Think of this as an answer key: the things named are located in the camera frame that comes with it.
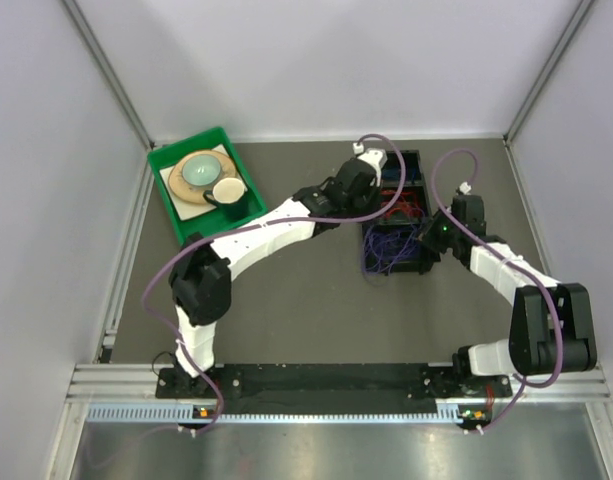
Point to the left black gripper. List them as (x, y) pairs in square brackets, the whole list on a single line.
[(375, 191)]

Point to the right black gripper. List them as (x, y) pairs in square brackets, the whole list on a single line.
[(426, 236)]

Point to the black three-compartment tray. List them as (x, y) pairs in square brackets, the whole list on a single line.
[(390, 242)]

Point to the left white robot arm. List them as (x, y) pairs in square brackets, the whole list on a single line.
[(201, 282)]

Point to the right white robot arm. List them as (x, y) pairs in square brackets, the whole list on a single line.
[(551, 326)]

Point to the dark green mug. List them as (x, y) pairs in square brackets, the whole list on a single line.
[(228, 196)]

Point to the green plastic bin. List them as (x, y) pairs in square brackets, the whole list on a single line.
[(213, 221)]

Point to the light teal bowl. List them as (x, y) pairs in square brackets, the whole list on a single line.
[(201, 170)]

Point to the wooden round plate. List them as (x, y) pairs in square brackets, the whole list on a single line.
[(188, 193)]

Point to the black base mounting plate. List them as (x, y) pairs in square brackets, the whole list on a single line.
[(417, 380)]

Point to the white square board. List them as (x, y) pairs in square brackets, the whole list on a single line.
[(185, 210)]

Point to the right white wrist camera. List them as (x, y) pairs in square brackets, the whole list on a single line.
[(464, 188)]

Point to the slotted grey cable duct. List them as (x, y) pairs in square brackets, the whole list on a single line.
[(188, 414)]

